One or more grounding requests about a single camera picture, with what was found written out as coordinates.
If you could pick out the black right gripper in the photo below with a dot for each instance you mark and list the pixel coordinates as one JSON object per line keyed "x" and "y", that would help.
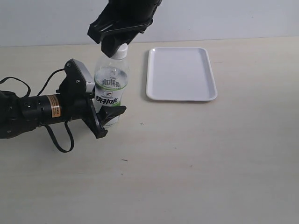
{"x": 120, "y": 22}

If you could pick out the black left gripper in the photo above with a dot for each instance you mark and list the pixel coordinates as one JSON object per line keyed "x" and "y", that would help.
{"x": 79, "y": 105}

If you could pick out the white bottle cap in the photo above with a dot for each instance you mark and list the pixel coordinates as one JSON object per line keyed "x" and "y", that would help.
{"x": 121, "y": 52}

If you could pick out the clear plastic water bottle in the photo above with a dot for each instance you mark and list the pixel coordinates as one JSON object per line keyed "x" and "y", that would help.
{"x": 111, "y": 78}

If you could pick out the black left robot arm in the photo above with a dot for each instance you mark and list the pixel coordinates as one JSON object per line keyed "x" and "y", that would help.
{"x": 25, "y": 114}

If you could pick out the white rectangular tray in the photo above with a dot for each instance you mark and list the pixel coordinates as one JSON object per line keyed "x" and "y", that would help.
{"x": 180, "y": 74}

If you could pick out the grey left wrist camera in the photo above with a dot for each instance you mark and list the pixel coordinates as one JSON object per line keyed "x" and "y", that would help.
{"x": 83, "y": 76}

